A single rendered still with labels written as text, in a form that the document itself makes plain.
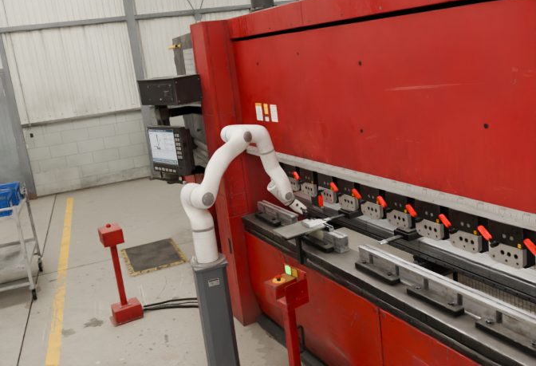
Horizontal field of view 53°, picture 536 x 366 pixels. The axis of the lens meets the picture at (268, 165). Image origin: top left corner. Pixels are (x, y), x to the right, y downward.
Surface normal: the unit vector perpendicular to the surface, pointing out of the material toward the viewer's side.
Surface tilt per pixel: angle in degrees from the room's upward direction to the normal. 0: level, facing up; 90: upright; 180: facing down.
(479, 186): 90
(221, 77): 90
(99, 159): 90
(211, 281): 90
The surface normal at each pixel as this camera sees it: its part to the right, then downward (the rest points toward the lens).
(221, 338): 0.32, 0.17
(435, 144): -0.88, 0.20
